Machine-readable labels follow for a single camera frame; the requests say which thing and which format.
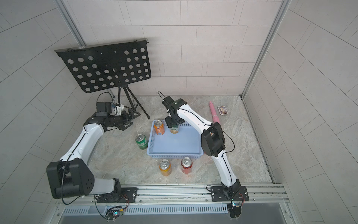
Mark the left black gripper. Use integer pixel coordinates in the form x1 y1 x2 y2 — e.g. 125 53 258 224
108 108 141 130

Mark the green gold-top tea can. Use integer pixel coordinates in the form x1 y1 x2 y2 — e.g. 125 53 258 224
170 125 179 134

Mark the orange soda can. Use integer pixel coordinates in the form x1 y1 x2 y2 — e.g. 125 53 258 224
154 120 165 135

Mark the green Sprite can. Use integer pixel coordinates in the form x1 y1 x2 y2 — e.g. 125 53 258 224
135 133 148 150

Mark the red cola can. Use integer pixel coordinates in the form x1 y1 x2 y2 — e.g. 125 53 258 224
181 157 193 174

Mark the yellow-orange Schweppes can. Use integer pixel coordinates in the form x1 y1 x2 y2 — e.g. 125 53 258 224
159 159 172 176

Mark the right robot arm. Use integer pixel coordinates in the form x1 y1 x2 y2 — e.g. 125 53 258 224
162 96 241 197

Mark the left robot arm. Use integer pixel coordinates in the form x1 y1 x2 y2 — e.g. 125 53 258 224
46 109 140 203

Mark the light blue plastic basket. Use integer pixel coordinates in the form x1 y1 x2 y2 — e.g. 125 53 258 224
147 120 204 159

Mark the pink foam cylinder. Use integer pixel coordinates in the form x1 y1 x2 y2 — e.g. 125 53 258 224
209 101 220 123

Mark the small playing card box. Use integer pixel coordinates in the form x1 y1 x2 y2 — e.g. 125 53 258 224
217 106 228 115

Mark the black perforated music stand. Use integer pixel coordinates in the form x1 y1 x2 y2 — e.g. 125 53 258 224
55 38 152 110

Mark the left circuit board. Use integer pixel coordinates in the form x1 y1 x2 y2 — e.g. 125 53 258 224
105 206 124 222

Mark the circuit board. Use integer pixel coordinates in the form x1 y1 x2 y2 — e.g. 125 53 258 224
105 206 124 222
227 203 242 219

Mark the right circuit board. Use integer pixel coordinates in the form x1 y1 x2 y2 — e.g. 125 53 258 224
227 203 242 219

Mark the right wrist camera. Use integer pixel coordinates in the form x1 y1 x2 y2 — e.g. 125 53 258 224
162 96 174 113

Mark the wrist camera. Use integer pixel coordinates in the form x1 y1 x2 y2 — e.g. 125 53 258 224
95 102 124 117
162 96 174 113

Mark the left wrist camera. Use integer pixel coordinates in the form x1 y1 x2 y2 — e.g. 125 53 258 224
95 102 124 117

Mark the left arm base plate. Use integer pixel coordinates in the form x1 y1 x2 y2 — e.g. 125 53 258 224
96 187 138 203

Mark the aluminium mounting rail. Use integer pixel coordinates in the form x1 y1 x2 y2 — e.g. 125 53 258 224
54 183 290 208

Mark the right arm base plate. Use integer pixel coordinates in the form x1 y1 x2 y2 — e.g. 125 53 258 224
208 186 249 202

